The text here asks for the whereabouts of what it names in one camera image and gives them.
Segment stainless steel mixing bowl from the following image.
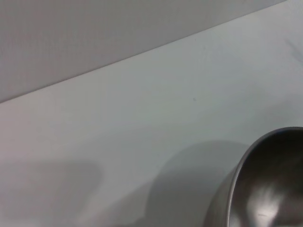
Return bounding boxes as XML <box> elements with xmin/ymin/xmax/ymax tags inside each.
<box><xmin>204</xmin><ymin>126</ymin><xmax>303</xmax><ymax>227</ymax></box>

